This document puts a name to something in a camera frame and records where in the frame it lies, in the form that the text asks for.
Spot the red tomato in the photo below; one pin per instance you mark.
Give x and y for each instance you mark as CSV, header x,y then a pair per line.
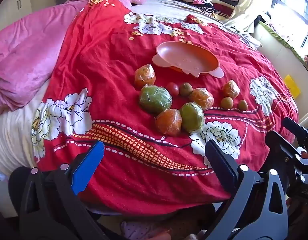
x,y
172,88

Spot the black garment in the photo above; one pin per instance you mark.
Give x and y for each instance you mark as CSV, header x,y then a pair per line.
x,y
260,20

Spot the small plastic-wrapped orange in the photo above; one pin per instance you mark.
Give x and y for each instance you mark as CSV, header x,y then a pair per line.
x,y
230,89

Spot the green-trimmed sill cushion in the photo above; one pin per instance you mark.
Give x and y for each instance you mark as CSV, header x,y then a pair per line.
x,y
274,45

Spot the yellow paper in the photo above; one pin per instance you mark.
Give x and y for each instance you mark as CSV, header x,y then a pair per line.
x,y
291,85

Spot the purple dotted clothing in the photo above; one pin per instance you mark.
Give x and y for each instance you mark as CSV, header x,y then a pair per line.
x,y
138,230

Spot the white patterned cloth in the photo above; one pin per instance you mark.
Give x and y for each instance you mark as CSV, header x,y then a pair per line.
x,y
249,40

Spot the pink fleece quilt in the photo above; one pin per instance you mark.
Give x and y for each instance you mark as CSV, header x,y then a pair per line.
x,y
26,50

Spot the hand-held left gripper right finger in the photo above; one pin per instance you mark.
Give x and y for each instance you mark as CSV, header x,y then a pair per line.
x,y
220,163

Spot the large plastic-wrapped green citrus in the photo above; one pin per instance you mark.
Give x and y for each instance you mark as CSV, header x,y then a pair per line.
x,y
156,99

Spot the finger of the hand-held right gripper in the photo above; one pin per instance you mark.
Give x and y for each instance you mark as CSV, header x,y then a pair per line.
x,y
281,147
298,132

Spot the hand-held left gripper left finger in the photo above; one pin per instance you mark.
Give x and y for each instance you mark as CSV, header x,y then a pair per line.
x,y
88,167

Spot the cream curtain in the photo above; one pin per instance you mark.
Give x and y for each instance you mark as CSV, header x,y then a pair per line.
x,y
251,7

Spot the red floral blanket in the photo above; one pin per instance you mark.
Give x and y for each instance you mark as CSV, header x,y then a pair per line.
x,y
106,67

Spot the round tan longan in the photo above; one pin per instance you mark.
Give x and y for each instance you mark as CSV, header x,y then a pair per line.
x,y
227,103
242,105

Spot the small brown kiwi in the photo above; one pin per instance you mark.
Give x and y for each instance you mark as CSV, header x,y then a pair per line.
x,y
185,89

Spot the pink plastic bowl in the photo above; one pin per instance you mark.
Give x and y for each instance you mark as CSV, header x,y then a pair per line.
x,y
184,55

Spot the window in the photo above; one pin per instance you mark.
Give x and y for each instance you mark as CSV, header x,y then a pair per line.
x,y
294,7

